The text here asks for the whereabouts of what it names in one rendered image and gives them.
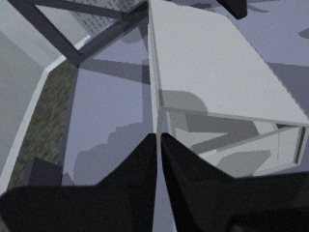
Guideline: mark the grey perforated panel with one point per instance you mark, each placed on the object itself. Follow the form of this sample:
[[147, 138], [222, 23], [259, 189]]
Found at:
[[93, 23], [78, 15]]

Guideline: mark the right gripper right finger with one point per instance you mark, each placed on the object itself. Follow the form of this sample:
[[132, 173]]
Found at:
[[199, 205]]

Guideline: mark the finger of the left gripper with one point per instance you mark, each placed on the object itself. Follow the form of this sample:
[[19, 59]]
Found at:
[[237, 7], [221, 3]]

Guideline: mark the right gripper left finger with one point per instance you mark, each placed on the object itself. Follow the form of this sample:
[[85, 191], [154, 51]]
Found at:
[[123, 201]]

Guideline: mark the white box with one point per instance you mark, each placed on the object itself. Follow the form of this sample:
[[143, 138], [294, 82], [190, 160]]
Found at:
[[203, 72]]

